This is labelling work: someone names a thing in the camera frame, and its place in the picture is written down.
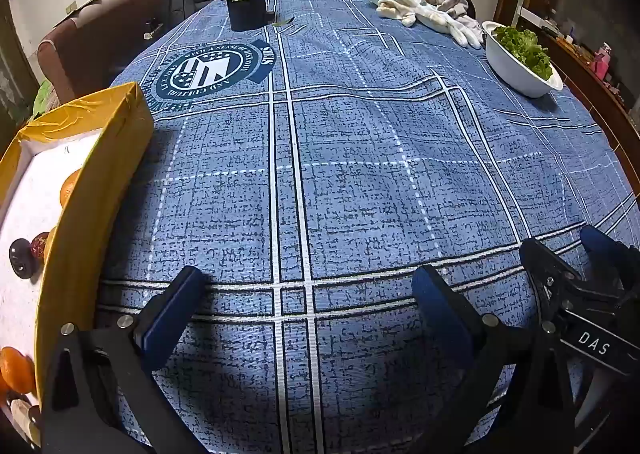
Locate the wooden side cabinet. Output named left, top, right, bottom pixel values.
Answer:
left=492, top=0, right=640, bottom=150

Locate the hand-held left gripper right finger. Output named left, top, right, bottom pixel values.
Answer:
left=411, top=264, right=584, bottom=454

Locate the green cloth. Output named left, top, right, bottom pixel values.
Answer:
left=32, top=79, right=57, bottom=117

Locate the brown armchair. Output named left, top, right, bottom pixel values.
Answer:
left=37, top=0, right=168, bottom=105

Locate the white cotton glove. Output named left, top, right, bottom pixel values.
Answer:
left=375, top=0, right=482, bottom=48

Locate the blue printed tablecloth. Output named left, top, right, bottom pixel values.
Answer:
left=95, top=0, right=640, bottom=454

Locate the yellow cardboard box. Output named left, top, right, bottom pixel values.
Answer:
left=0, top=82, right=155, bottom=450

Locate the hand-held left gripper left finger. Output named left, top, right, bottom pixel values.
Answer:
left=40, top=265, right=211, bottom=454

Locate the black box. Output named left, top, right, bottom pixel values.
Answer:
left=226, top=0, right=268, bottom=32

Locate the pink bottle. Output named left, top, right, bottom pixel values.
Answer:
left=592, top=42, right=613, bottom=80

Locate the orange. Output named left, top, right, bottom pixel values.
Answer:
left=0, top=346, right=37, bottom=395
left=59, top=169, right=82, bottom=209

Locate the grey cotton glove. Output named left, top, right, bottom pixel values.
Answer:
left=420, top=0, right=476, bottom=30

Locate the beige nut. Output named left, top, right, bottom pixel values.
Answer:
left=7, top=399, right=41, bottom=447

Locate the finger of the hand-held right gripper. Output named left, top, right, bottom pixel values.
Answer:
left=520, top=237, right=586, bottom=325
left=579, top=225, right=640, bottom=291

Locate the green lettuce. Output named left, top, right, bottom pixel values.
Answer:
left=492, top=26, right=554, bottom=81

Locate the white bowl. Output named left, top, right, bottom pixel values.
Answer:
left=481, top=20, right=565, bottom=98

